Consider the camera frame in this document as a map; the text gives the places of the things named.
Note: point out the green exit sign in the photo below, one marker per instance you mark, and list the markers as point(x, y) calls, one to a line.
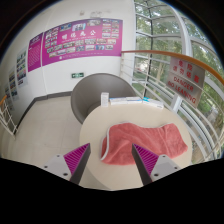
point(77, 75)

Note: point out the grey tub chair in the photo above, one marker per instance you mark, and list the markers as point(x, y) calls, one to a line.
point(90, 90)

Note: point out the metal danger warning sign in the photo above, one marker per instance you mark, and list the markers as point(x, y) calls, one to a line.
point(183, 90)

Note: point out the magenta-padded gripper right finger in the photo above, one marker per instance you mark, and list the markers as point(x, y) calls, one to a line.
point(148, 161)

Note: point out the flat white blue box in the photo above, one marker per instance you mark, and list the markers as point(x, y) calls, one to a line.
point(118, 101)
point(134, 100)

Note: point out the short white stair railing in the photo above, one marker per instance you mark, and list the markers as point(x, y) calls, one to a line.
point(6, 116)

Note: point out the large magenta photo poster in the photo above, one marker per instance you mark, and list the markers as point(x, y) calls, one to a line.
point(83, 50)

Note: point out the coral pink towel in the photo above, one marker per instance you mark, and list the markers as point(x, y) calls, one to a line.
point(150, 136)

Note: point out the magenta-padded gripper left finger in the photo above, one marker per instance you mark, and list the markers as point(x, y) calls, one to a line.
point(75, 160)

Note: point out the metal sign red characters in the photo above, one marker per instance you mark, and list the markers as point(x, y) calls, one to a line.
point(188, 70)

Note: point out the white photo wall poster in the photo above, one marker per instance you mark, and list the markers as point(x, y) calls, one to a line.
point(22, 68)
point(13, 83)

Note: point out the flat white teal box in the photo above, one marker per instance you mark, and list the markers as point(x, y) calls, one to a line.
point(153, 103)

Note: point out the small upright white box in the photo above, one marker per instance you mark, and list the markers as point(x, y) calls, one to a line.
point(105, 99)

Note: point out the narrow magenta text poster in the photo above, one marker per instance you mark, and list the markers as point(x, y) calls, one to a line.
point(35, 53)

